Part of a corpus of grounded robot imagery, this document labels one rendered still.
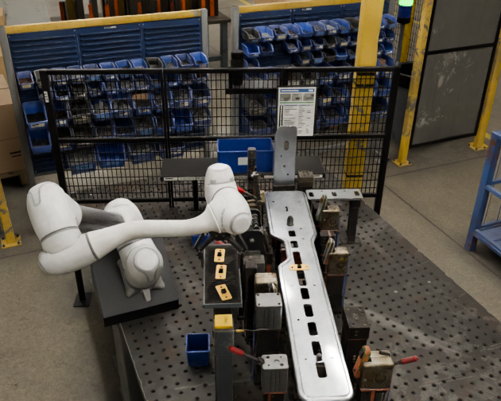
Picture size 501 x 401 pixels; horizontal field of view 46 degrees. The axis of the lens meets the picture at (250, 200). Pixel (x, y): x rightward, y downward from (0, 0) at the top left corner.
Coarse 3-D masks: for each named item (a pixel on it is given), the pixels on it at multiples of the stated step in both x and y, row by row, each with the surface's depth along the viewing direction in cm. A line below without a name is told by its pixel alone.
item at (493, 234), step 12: (492, 132) 393; (492, 144) 395; (492, 156) 397; (492, 168) 403; (480, 180) 412; (492, 180) 415; (480, 192) 414; (492, 192) 404; (480, 204) 417; (480, 216) 423; (480, 228) 432; (492, 228) 435; (468, 240) 435; (480, 240) 423; (492, 240) 416
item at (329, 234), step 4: (320, 232) 279; (324, 232) 279; (328, 232) 279; (332, 232) 279; (320, 236) 277; (324, 236) 277; (328, 236) 277; (332, 236) 277; (320, 240) 278; (324, 240) 278; (320, 244) 279; (324, 244) 279; (320, 248) 280; (324, 248) 280; (320, 252) 281; (320, 256) 284; (320, 260) 285; (320, 264) 286; (324, 264) 286; (324, 268) 287; (324, 272) 288; (324, 276) 289; (324, 280) 290
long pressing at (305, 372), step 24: (288, 192) 310; (312, 216) 290; (288, 240) 272; (312, 240) 272; (288, 264) 256; (312, 264) 256; (288, 288) 242; (312, 288) 242; (288, 312) 229; (288, 336) 220; (312, 336) 218; (336, 336) 219; (312, 360) 208; (336, 360) 208; (312, 384) 199; (336, 384) 199
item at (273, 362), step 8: (272, 360) 200; (280, 360) 200; (264, 368) 197; (272, 368) 197; (280, 368) 197; (288, 368) 198; (264, 376) 198; (272, 376) 198; (280, 376) 199; (264, 384) 200; (272, 384) 200; (280, 384) 201; (264, 392) 202; (272, 392) 202; (280, 392) 203; (264, 400) 205; (272, 400) 205; (280, 400) 206
